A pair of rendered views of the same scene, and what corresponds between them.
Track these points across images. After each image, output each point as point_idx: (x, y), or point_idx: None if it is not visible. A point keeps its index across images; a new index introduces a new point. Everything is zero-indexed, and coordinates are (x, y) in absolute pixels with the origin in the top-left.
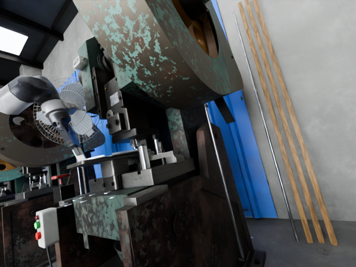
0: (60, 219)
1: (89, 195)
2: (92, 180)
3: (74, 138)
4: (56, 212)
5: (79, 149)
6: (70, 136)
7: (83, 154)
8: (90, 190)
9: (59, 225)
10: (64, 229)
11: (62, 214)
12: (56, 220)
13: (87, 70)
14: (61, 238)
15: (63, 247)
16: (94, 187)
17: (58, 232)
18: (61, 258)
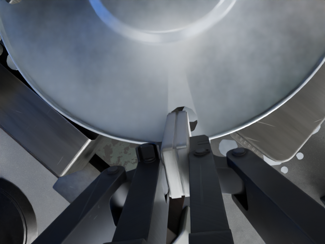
0: (172, 218)
1: (193, 119)
2: (85, 148)
3: (154, 205)
4: (185, 227)
5: (188, 140)
6: (281, 183)
7: (171, 124)
8: (80, 169)
9: (177, 217)
10: (170, 205)
11: (168, 218)
12: (187, 221)
13: None
14: (178, 206)
15: (178, 200)
16: (99, 143)
17: (187, 210)
18: (183, 198)
